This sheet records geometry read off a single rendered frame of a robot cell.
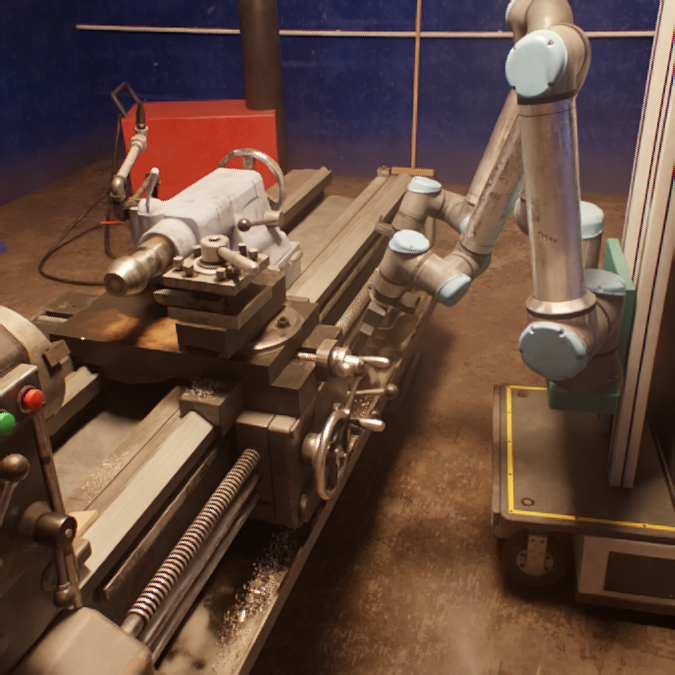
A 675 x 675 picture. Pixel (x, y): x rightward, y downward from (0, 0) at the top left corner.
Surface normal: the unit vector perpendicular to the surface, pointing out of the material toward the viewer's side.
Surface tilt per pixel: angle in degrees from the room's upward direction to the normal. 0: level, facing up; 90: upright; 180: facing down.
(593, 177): 90
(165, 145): 90
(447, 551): 0
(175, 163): 90
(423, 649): 0
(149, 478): 36
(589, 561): 90
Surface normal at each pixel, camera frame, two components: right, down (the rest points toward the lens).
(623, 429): -0.18, 0.46
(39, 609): 0.95, 0.12
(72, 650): 0.47, -0.69
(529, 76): -0.58, 0.27
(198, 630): -0.04, -0.89
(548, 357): -0.55, 0.47
